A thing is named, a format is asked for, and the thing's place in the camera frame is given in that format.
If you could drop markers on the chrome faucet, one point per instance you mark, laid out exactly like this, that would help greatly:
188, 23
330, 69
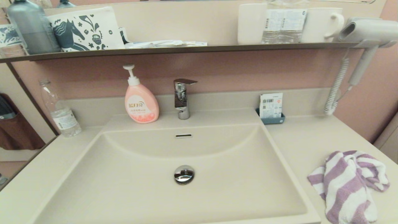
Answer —
182, 99

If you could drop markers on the purple white striped towel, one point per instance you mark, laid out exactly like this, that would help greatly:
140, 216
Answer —
342, 186

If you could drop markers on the beige sink basin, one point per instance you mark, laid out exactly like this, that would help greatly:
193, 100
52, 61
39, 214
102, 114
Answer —
233, 186

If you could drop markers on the pink soap pump bottle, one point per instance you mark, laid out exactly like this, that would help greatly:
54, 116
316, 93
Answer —
141, 105

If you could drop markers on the chrome drain stopper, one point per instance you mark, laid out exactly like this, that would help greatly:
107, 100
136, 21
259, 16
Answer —
184, 174

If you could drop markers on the blue small tray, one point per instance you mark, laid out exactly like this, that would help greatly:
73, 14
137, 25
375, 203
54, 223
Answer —
273, 120

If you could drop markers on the clear wrapped white packets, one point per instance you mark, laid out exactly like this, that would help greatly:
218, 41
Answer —
168, 43

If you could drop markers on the white pouch with horse print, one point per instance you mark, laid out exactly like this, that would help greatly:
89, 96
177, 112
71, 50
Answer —
102, 28

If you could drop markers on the clear water bottle without cap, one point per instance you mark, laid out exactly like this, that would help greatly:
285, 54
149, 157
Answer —
63, 121

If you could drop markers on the grey metallic bottle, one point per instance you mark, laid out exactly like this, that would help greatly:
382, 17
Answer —
34, 28

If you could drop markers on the white hair dryer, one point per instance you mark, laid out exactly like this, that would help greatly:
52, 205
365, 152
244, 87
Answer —
373, 31

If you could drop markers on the dark brown wall shelf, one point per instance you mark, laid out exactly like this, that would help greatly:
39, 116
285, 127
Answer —
186, 49

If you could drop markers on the wall mirror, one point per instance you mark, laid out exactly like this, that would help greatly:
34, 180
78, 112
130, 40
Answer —
186, 18

